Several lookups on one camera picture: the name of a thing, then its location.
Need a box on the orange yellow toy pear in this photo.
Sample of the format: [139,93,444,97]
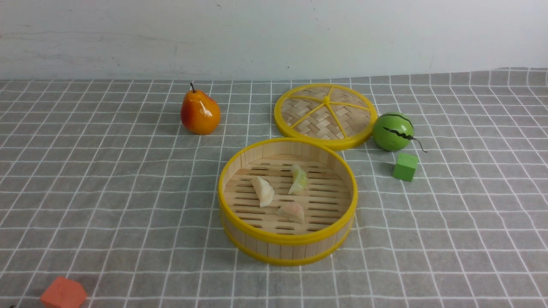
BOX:
[180,82,221,135]

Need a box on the green wooden cube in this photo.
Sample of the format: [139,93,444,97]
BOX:
[392,152,419,182]

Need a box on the green toy watermelon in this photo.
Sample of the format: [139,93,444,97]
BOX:
[372,112,427,153]

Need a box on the orange wooden block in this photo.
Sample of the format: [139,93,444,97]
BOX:
[40,276,87,308]

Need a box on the bamboo steamer tray yellow rim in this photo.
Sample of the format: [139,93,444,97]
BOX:
[218,138,358,267]

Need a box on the white toy dumpling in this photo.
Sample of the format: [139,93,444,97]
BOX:
[252,177,274,208]

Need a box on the green toy dumpling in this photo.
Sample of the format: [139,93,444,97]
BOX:
[289,164,307,195]

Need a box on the pink toy dumpling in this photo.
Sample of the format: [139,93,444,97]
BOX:
[276,201,306,224]

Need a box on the yellow woven steamer lid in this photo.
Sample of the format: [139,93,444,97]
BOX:
[274,83,378,151]

